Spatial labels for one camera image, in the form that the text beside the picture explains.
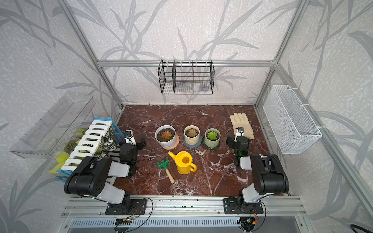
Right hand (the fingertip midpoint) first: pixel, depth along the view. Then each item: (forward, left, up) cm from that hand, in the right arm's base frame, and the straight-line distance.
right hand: (237, 134), depth 95 cm
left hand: (-2, +66, +5) cm, 66 cm away
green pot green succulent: (-2, +17, +1) cm, 17 cm away
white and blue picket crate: (-18, +78, +21) cm, 83 cm away
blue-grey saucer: (-5, +29, -6) cm, 30 cm away
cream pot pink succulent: (-1, +30, +2) cm, 30 cm away
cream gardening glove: (+18, -8, -7) cm, 20 cm away
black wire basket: (+38, +34, +19) cm, 54 cm away
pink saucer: (-3, +41, -5) cm, 41 cm away
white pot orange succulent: (-3, +46, +5) cm, 46 cm away
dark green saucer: (-7, +17, -6) cm, 19 cm away
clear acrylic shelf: (-15, +95, +23) cm, 99 cm away
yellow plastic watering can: (-20, +34, +5) cm, 40 cm away
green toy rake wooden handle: (-17, +47, -6) cm, 50 cm away
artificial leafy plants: (-19, +69, +20) cm, 74 cm away
